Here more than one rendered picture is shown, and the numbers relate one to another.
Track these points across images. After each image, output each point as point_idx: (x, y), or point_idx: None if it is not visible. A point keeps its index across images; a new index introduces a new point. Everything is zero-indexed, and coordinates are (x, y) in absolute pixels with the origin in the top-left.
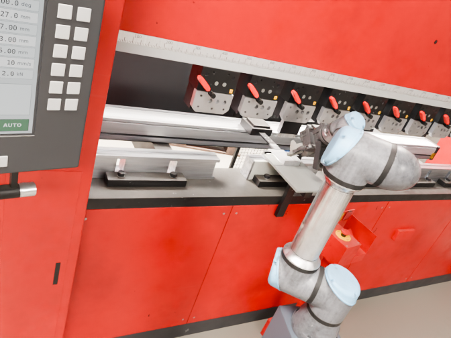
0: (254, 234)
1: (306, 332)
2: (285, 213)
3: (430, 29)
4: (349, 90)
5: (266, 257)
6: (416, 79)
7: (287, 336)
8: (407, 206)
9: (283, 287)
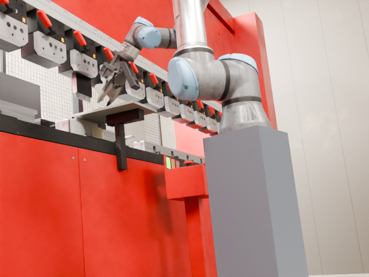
0: (110, 199)
1: (245, 119)
2: (126, 170)
3: (139, 10)
4: (113, 50)
5: (134, 243)
6: (151, 54)
7: (234, 137)
8: None
9: (200, 77)
